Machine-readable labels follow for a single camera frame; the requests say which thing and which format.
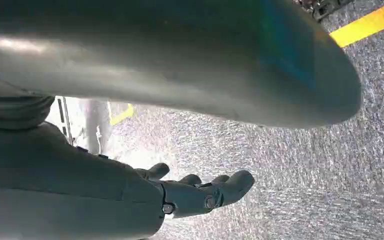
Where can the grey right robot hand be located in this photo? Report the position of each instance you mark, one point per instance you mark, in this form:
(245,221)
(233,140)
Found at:
(178,66)

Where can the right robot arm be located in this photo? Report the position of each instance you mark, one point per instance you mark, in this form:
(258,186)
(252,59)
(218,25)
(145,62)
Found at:
(10,106)

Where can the yellow floor tape strip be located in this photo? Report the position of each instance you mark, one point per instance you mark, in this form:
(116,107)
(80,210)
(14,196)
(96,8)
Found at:
(123,115)
(367,24)

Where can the steel bench with yellow tape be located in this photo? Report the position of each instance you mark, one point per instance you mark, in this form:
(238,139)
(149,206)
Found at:
(97,126)

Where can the black robot foot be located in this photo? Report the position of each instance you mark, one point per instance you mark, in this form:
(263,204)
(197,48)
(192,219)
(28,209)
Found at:
(322,8)

